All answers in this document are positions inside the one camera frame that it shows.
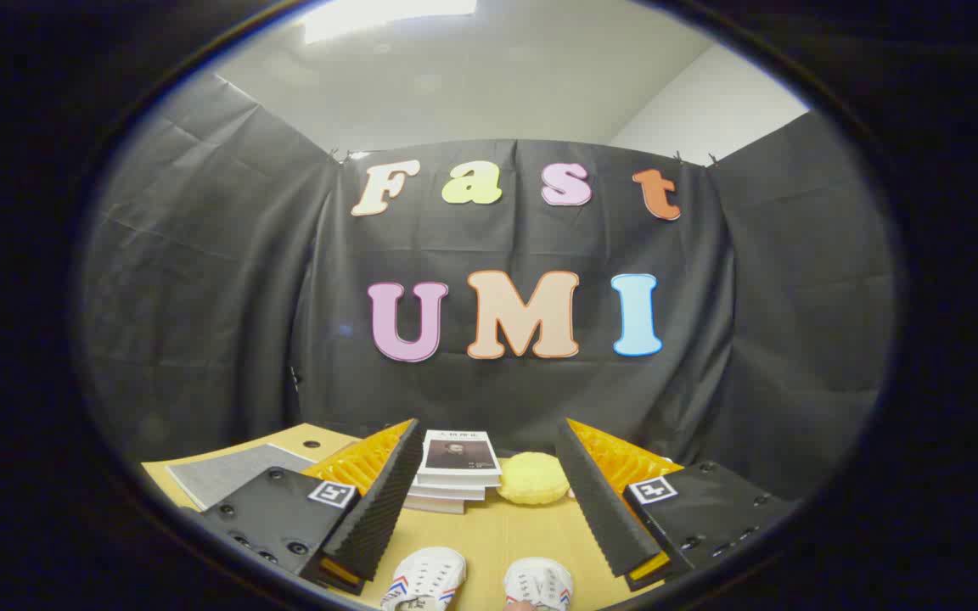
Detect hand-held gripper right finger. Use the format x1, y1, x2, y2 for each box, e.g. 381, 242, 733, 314
555, 418, 800, 592

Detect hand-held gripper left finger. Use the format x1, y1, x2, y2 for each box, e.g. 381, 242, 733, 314
179, 418, 426, 597

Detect white canvas shoe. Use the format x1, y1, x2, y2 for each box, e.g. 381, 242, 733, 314
381, 547, 467, 611
503, 558, 574, 611

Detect fabric storage box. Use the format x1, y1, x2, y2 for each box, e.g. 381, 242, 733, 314
166, 443, 318, 512

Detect thick brown book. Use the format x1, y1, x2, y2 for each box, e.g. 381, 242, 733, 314
403, 495, 467, 516

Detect plain white book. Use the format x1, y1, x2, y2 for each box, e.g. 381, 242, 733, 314
408, 478, 490, 502

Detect round yellow plush cushion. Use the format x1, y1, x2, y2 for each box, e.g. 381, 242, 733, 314
497, 451, 571, 507

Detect white portrait cover book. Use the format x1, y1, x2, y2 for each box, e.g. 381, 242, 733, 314
415, 429, 503, 489

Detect ceiling light panel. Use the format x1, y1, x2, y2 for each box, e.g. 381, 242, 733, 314
301, 0, 479, 45

